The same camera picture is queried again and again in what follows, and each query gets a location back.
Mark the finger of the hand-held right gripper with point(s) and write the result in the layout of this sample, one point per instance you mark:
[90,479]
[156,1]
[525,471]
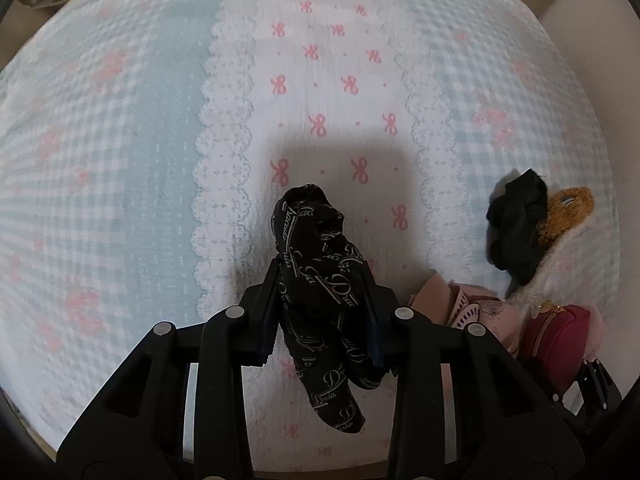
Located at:
[597,390]

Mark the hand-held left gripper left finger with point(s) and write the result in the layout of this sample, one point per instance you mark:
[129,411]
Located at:
[268,312]

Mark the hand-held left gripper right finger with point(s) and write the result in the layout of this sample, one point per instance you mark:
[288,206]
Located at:
[374,332]

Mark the black scarf with white print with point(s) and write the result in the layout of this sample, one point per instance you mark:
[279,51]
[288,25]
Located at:
[320,280]

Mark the maroon zip pouch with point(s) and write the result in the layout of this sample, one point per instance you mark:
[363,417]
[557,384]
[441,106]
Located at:
[552,340]

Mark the pink fluffy cloth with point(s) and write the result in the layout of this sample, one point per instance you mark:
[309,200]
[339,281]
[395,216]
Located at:
[597,332]

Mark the white fluffy cloth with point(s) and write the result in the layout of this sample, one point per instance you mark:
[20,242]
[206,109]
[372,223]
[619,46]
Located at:
[550,265]

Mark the black cloth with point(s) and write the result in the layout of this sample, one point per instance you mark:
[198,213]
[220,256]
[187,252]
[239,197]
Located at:
[517,225]

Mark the brown teddy bear plush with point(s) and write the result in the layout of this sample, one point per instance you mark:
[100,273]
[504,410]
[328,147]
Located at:
[567,210]

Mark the blue checked bed sheet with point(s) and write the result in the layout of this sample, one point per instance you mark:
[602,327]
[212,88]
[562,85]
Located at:
[165,135]

